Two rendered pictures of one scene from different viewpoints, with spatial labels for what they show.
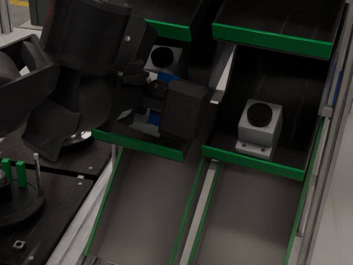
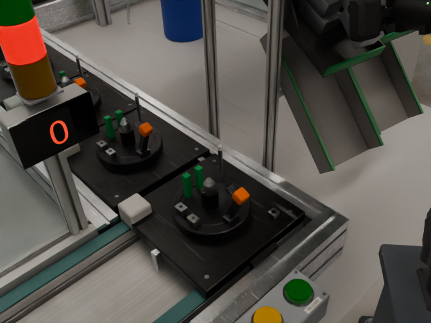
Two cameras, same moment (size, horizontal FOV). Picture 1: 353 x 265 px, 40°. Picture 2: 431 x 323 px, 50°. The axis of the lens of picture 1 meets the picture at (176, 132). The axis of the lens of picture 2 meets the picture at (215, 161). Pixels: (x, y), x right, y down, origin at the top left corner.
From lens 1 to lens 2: 0.81 m
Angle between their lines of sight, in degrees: 43
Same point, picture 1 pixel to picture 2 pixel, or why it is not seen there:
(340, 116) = not seen: outside the picture
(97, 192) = (228, 157)
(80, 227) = (263, 180)
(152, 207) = (325, 116)
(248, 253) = (380, 102)
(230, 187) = not seen: hidden behind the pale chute
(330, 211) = not seen: hidden behind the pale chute
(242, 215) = (362, 84)
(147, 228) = (333, 131)
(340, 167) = (257, 59)
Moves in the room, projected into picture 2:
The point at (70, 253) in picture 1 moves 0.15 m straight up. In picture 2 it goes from (292, 192) to (297, 129)
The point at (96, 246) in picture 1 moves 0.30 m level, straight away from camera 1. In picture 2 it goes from (323, 165) to (181, 129)
